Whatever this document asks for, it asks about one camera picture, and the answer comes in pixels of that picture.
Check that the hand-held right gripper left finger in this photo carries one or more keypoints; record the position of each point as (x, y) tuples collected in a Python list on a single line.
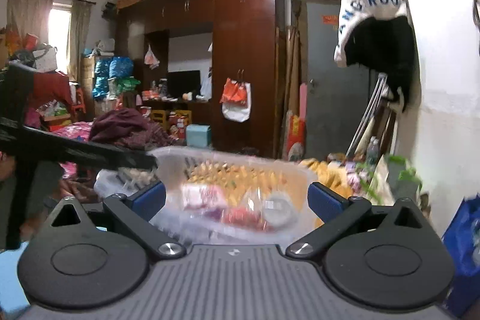
[(150, 200)]

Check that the green and white bag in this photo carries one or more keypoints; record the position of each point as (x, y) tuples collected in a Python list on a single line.
[(403, 177)]

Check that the white plastic basket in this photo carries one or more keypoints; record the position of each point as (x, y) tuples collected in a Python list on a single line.
[(172, 162)]

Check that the blue bag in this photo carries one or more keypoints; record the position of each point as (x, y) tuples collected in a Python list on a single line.
[(463, 260)]

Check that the metal crutch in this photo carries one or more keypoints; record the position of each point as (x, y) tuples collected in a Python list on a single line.
[(369, 106)]

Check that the teal box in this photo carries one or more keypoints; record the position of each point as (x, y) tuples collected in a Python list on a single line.
[(198, 135)]

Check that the person's left hand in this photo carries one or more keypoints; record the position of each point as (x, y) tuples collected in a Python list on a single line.
[(5, 166)]

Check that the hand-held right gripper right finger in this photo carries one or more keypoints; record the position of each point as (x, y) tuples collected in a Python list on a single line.
[(326, 202)]

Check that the pile of snack packets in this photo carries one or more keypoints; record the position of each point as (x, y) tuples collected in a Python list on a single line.
[(333, 173)]

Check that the red tissue pack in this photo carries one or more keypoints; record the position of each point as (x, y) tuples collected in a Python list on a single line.
[(243, 218)]

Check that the white and black jacket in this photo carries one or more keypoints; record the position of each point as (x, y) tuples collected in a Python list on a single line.
[(382, 50)]

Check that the orange and white plastic bag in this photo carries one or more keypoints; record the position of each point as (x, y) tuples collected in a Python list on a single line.
[(236, 106)]

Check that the beige curtain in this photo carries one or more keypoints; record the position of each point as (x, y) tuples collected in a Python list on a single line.
[(80, 39), (28, 16)]

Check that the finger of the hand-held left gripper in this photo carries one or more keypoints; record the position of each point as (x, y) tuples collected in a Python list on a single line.
[(135, 160)]

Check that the maroon cloth pile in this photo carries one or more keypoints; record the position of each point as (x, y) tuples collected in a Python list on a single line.
[(127, 128)]

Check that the red and yellow sack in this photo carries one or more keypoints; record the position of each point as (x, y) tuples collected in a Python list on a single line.
[(296, 136)]

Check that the white plastic packet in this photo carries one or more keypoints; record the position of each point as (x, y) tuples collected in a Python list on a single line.
[(108, 183)]

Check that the small white red bag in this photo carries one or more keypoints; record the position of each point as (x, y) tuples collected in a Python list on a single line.
[(152, 57)]

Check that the grey metal door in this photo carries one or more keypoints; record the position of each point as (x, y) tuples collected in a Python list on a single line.
[(326, 98)]

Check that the red cloth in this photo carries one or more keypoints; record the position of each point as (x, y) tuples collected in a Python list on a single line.
[(52, 87)]

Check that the wooden planks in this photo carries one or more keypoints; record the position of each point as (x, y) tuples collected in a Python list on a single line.
[(294, 72)]

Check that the yellow stool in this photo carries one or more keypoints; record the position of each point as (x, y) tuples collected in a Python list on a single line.
[(159, 117)]

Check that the brown wooden wardrobe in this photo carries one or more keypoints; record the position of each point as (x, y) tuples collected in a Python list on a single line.
[(243, 42)]

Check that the blue plastic sacks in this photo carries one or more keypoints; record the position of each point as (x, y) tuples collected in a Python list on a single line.
[(112, 76)]

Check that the white hanging bag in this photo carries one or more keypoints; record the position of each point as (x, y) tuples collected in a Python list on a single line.
[(206, 84)]

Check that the pink patterned blanket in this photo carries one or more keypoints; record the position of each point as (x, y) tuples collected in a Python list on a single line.
[(75, 132)]

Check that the blue table cover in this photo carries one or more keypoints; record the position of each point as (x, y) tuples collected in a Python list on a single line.
[(9, 278)]

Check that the black television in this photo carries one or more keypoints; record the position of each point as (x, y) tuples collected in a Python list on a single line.
[(183, 84)]

